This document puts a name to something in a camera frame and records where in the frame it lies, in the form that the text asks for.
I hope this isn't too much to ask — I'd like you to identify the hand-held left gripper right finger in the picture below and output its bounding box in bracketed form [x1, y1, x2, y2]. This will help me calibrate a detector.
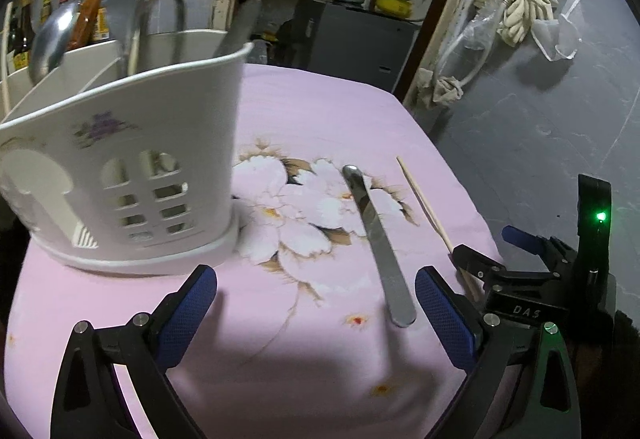
[415, 265, 584, 439]

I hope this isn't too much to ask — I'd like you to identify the white plastic utensil holder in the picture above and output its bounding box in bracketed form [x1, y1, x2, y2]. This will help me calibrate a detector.
[0, 29, 256, 277]

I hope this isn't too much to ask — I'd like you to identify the clear plastic bag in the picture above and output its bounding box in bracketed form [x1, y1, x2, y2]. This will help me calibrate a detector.
[531, 0, 585, 62]

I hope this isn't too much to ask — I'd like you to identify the dark grey utensil handle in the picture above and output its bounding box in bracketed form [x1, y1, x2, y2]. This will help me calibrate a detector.
[212, 0, 264, 58]

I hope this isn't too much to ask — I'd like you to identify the metal spoon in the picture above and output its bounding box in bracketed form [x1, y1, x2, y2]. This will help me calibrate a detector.
[27, 2, 81, 86]

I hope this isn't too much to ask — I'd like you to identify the cream braided cloth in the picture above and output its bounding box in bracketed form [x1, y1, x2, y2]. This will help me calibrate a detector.
[474, 0, 558, 47]

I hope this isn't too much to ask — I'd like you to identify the metal table knife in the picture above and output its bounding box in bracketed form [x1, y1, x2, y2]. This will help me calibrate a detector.
[342, 164, 418, 329]

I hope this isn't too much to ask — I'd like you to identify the pink floral tablecloth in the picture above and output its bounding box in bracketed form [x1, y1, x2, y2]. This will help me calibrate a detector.
[5, 64, 501, 439]

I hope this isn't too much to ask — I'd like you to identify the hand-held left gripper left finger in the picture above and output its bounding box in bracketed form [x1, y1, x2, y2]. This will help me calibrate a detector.
[49, 264, 218, 439]

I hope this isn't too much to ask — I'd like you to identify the dark soy sauce bottle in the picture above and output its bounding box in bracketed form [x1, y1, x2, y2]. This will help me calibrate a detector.
[7, 0, 37, 71]

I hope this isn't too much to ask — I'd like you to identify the yellow basin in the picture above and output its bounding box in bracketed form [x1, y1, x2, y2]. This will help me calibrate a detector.
[374, 0, 415, 18]

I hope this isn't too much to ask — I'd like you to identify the clear plastic bottle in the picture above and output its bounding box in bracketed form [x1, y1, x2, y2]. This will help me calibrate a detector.
[435, 0, 516, 87]

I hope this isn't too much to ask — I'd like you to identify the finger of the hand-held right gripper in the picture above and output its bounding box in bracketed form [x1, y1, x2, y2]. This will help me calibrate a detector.
[451, 243, 552, 293]
[501, 225, 582, 271]

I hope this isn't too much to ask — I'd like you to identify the grey cabinet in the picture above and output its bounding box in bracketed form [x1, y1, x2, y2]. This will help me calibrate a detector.
[292, 0, 422, 92]

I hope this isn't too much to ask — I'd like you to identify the beige knotted rag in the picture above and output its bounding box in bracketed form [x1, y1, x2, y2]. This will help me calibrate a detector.
[417, 68, 466, 110]

